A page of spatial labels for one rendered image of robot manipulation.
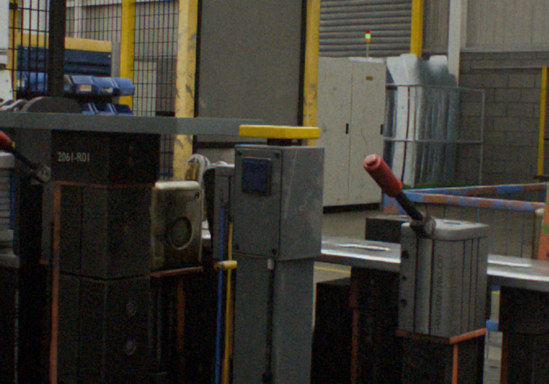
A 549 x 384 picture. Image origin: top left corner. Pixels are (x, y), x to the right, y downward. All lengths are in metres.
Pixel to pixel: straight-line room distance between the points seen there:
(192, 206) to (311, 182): 0.38
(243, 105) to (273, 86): 0.24
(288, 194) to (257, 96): 4.03
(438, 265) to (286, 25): 4.17
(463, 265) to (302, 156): 0.22
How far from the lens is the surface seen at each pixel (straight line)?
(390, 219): 1.55
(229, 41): 4.90
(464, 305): 1.15
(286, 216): 1.03
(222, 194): 1.29
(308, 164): 1.06
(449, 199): 3.42
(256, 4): 5.06
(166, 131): 1.08
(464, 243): 1.14
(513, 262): 1.34
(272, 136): 1.04
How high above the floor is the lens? 1.16
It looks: 3 degrees down
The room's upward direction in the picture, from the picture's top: 2 degrees clockwise
